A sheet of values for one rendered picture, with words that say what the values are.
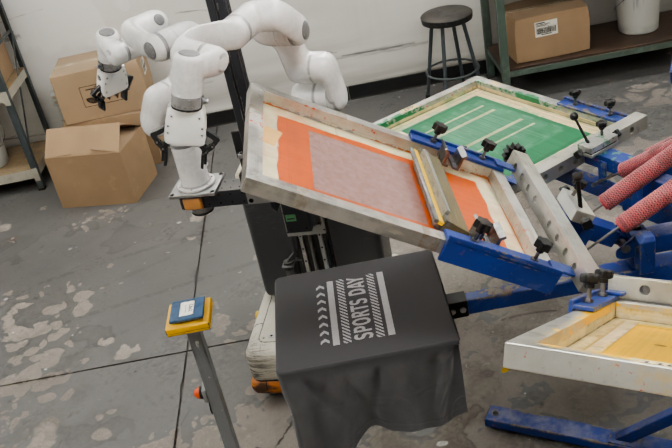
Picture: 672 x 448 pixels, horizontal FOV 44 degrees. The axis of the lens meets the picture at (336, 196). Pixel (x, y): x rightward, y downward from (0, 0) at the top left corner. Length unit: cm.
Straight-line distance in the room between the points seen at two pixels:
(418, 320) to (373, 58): 397
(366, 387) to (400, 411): 13
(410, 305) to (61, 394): 213
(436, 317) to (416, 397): 22
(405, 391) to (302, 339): 31
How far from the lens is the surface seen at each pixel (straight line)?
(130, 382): 397
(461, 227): 205
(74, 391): 406
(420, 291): 240
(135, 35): 252
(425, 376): 229
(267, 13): 224
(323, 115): 237
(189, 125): 208
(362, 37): 604
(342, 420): 236
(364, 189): 209
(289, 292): 250
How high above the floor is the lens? 236
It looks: 29 degrees down
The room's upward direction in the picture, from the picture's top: 12 degrees counter-clockwise
